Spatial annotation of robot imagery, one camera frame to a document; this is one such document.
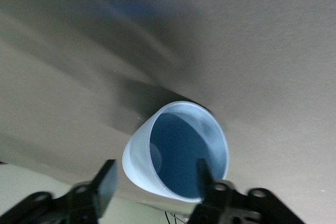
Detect light blue cup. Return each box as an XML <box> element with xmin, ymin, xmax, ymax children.
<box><xmin>121</xmin><ymin>100</ymin><xmax>229</xmax><ymax>204</ymax></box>

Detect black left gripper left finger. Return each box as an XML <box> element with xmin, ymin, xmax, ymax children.
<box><xmin>70</xmin><ymin>158</ymin><xmax>119</xmax><ymax>220</ymax></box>

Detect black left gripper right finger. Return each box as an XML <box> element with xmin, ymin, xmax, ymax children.
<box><xmin>195</xmin><ymin>158</ymin><xmax>238</xmax><ymax>210</ymax></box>

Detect black left arm base cables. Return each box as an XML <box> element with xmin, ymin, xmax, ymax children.
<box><xmin>163</xmin><ymin>210</ymin><xmax>186</xmax><ymax>224</ymax></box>

